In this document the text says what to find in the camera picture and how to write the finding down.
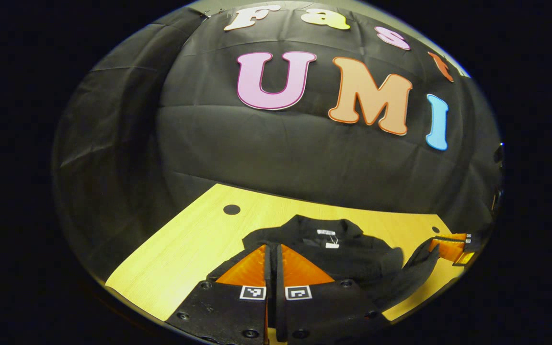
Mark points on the black backdrop cloth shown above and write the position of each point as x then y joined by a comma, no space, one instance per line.
281,153

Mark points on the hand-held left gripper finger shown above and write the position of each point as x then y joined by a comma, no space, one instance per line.
267,268
279,268

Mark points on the small metal backdrop clip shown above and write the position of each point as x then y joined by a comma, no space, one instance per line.
205,14

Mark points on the black button-up shirt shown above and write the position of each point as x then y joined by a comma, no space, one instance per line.
352,261

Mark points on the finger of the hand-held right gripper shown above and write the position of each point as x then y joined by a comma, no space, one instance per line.
448,250

